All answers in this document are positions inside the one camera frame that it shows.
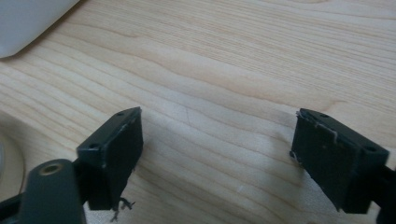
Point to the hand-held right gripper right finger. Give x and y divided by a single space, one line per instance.
330 161

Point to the white plastic lid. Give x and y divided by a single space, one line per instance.
25 21

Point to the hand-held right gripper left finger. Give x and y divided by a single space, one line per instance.
115 155

